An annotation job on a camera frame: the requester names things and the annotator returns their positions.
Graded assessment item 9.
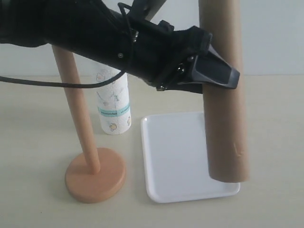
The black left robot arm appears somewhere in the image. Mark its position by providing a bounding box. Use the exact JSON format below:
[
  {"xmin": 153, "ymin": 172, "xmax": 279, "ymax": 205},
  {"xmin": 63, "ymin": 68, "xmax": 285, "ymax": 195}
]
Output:
[{"xmin": 0, "ymin": 0, "xmax": 240, "ymax": 94}]

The white rectangular plastic tray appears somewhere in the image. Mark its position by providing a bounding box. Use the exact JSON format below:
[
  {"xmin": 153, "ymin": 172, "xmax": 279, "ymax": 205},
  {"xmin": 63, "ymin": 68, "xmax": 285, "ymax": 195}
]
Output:
[{"xmin": 141, "ymin": 112, "xmax": 240, "ymax": 204}]

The white printed paper towel roll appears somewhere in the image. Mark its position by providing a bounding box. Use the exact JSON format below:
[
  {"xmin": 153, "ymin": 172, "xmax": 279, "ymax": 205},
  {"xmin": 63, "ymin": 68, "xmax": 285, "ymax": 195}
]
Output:
[{"xmin": 96, "ymin": 74, "xmax": 132, "ymax": 135}]

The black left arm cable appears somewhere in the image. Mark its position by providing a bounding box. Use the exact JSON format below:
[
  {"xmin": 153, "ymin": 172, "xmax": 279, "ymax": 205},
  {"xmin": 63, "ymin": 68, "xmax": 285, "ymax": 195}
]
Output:
[{"xmin": 0, "ymin": 2, "xmax": 141, "ymax": 89}]

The brown cardboard tube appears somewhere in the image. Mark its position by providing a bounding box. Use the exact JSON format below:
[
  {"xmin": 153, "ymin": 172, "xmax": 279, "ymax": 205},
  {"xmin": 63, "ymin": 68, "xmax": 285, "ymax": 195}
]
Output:
[{"xmin": 199, "ymin": 0, "xmax": 250, "ymax": 183}]

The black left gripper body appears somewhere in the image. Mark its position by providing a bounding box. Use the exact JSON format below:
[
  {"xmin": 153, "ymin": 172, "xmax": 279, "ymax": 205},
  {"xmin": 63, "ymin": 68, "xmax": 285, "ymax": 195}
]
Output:
[{"xmin": 114, "ymin": 14, "xmax": 212, "ymax": 94}]

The wooden paper towel holder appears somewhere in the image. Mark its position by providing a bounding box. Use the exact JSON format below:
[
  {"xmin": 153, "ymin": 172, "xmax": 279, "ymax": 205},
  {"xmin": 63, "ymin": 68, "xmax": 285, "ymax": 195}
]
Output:
[{"xmin": 52, "ymin": 45, "xmax": 128, "ymax": 204}]

